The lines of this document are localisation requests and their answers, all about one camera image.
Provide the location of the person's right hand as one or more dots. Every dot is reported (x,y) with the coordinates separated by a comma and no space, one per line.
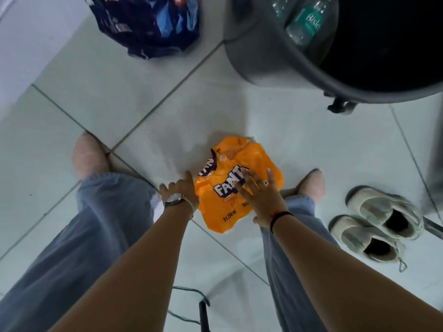
(264,203)

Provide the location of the person's left hand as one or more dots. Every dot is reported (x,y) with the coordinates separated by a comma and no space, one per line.
(180,191)

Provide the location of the person's left thumb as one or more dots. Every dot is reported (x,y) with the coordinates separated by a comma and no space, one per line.
(189,178)

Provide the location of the person's right thumb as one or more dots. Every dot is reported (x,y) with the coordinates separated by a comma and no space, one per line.
(241,194)

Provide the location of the orange plastic wrapper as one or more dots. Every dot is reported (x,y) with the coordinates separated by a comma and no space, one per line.
(228,190)

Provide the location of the person's left forearm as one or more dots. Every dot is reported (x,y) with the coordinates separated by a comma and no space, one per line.
(128,273)

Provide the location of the person's right forearm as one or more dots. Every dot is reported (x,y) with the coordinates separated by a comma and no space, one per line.
(346,276)

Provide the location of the silver wristwatch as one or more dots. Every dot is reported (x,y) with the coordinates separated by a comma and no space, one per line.
(174,200)

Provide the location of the black and red wristband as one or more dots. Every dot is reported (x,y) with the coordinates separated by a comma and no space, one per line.
(278,217)

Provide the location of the person's right foot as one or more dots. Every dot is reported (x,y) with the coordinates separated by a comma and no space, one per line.
(311,186)

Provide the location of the person's foot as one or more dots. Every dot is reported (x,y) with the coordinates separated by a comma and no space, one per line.
(89,155)
(311,186)

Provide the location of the person's right trouser leg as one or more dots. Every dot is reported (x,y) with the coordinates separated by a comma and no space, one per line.
(287,273)

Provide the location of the person's trouser leg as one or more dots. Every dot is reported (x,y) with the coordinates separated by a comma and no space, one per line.
(76,245)
(287,273)

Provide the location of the person's left foot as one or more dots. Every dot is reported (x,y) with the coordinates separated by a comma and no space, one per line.
(89,155)

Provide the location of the white sneaker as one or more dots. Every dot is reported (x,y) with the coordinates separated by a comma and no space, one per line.
(377,207)
(353,235)

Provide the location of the black rod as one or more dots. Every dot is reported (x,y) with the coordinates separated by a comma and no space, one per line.
(204,318)

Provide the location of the person's left trouser leg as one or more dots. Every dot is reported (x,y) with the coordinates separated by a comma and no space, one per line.
(76,245)

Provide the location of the black bin pedal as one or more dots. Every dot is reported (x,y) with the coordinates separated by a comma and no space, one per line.
(341,106)

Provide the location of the grey trash bin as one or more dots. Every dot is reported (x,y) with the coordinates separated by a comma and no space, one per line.
(263,48)

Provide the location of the dark blue plastic bag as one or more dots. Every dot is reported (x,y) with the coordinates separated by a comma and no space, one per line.
(148,24)

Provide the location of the clear plastic water bottle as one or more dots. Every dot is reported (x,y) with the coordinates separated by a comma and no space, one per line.
(304,22)

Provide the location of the grey metal bar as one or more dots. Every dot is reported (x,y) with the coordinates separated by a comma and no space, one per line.
(434,228)

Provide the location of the black bin liner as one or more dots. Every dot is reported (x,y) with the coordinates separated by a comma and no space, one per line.
(380,41)

